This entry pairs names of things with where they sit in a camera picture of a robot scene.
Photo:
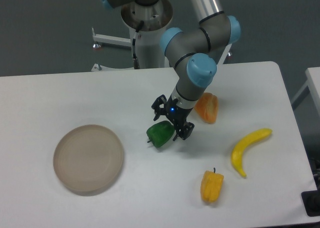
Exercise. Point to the yellow toy banana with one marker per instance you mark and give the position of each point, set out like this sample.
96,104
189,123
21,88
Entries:
243,144

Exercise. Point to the yellow toy bell pepper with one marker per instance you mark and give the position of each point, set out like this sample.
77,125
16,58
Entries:
211,185

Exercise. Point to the green toy bell pepper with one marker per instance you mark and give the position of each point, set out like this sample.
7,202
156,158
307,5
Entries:
160,133

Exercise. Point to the beige round plate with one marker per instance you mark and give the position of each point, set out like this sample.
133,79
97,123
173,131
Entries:
88,159

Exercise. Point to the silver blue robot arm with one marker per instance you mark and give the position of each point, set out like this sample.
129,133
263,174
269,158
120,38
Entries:
194,77

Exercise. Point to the black device at table edge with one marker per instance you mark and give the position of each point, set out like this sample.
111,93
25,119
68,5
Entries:
311,198

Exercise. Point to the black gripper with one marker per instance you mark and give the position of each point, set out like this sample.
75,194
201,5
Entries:
175,114

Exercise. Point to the white side table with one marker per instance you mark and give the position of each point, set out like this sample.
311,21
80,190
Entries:
310,86

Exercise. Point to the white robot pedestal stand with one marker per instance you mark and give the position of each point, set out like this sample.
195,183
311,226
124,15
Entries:
153,44

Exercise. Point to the orange toy bread piece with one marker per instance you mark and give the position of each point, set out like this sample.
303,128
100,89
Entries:
207,107

